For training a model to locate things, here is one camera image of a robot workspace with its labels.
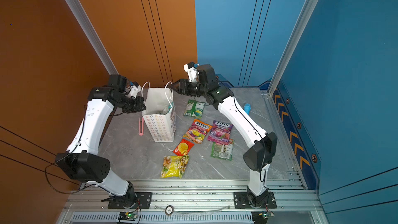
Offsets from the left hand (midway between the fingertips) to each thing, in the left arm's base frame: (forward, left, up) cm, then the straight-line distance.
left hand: (146, 105), depth 78 cm
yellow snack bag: (-23, -15, -21) cm, 35 cm away
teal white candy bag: (+7, -8, -11) cm, 15 cm away
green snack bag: (+16, -23, -22) cm, 36 cm away
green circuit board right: (-43, -59, -25) cm, 77 cm away
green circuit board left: (-44, +3, -27) cm, 51 cm away
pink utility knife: (+3, +11, -25) cm, 27 cm away
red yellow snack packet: (-12, -18, -24) cm, 32 cm away
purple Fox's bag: (-2, -40, -22) cm, 46 cm away
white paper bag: (+11, 0, -20) cm, 23 cm away
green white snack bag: (-13, -41, -25) cm, 50 cm away
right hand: (+1, -15, +12) cm, 20 cm away
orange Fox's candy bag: (-1, -26, -22) cm, 34 cm away
